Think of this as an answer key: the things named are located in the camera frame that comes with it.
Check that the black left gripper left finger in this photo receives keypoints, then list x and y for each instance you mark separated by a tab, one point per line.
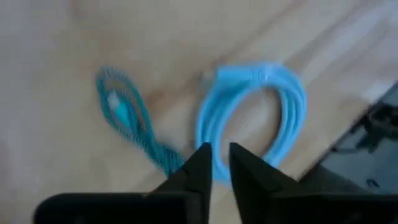
186	193

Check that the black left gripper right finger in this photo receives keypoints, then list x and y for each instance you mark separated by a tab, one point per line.
258	193

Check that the black table frame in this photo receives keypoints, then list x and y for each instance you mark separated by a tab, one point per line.
381	124

